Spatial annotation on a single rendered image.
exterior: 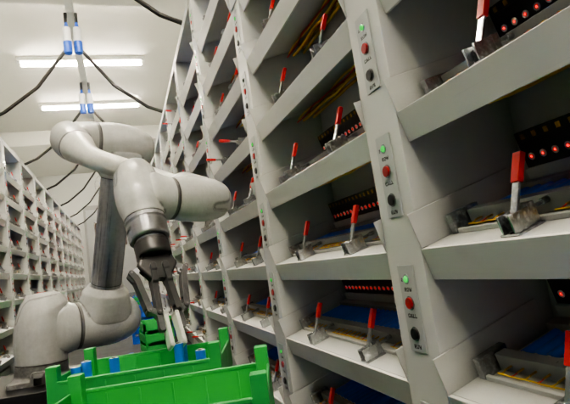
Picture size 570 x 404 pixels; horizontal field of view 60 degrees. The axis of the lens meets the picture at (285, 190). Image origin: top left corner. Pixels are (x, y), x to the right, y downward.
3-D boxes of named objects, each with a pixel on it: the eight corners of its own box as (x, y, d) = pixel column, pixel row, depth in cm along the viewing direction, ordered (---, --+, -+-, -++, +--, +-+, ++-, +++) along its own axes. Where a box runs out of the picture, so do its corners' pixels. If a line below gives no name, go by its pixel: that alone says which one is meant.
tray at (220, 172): (254, 149, 147) (241, 120, 147) (217, 186, 204) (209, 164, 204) (311, 128, 154) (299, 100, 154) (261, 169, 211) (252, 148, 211)
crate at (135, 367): (47, 417, 84) (43, 368, 85) (90, 387, 104) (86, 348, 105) (224, 389, 85) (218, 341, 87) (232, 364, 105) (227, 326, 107)
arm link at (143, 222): (120, 232, 111) (125, 255, 108) (128, 210, 105) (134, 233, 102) (159, 228, 116) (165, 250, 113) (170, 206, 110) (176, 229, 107)
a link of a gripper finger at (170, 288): (156, 269, 107) (162, 268, 108) (174, 317, 102) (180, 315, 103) (160, 260, 104) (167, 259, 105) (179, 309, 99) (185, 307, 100)
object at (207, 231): (220, 234, 210) (207, 204, 211) (199, 244, 267) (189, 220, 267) (262, 216, 217) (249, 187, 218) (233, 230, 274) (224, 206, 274)
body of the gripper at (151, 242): (164, 248, 113) (175, 284, 108) (127, 252, 108) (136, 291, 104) (174, 230, 108) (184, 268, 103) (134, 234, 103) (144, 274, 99)
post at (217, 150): (242, 402, 192) (189, -12, 215) (237, 397, 201) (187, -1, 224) (291, 390, 198) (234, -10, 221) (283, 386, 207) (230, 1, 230)
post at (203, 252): (212, 371, 258) (174, 56, 281) (209, 368, 267) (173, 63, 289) (249, 363, 264) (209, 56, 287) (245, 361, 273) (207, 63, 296)
